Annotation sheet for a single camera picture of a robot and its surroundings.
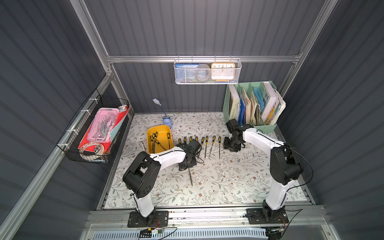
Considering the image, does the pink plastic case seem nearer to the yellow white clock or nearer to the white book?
the yellow white clock

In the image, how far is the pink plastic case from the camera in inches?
27.3

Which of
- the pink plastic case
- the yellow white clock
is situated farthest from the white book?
the pink plastic case

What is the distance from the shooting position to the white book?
0.96 metres

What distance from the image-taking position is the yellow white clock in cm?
90

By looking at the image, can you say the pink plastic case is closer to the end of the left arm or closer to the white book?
the end of the left arm

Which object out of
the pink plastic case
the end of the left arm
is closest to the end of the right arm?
the end of the left arm
